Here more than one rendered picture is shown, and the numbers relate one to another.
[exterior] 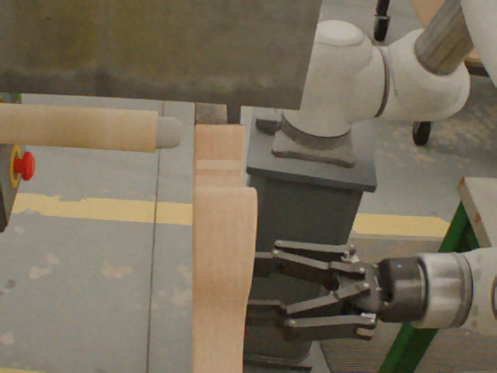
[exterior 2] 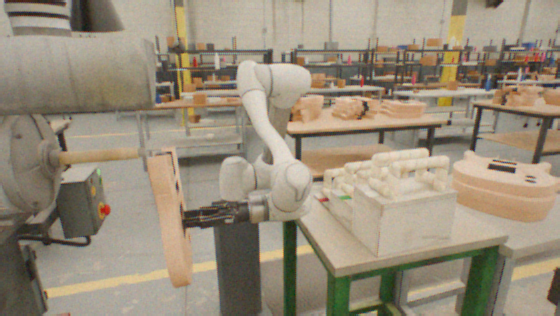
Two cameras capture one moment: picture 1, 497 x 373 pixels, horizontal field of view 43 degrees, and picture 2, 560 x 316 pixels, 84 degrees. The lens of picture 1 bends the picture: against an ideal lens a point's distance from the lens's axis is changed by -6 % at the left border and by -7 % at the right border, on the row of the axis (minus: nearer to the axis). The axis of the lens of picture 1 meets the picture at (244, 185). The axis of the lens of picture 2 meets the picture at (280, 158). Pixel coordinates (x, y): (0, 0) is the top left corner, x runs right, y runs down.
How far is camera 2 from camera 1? 0.49 m
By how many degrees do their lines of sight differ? 24
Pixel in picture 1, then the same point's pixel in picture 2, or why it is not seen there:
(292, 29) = (144, 88)
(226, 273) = (161, 182)
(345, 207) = (252, 227)
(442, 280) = (255, 200)
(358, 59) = (241, 167)
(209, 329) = (164, 212)
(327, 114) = (235, 190)
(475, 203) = not seen: hidden behind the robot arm
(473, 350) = not seen: hidden behind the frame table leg
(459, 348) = not seen: hidden behind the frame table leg
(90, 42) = (98, 96)
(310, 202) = (237, 228)
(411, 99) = (265, 177)
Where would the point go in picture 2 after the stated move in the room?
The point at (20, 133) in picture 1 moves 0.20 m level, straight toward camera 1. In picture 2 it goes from (92, 156) to (95, 181)
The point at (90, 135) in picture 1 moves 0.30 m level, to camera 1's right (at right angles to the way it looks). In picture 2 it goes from (116, 154) to (233, 149)
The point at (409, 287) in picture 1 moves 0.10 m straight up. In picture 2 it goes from (243, 205) to (242, 176)
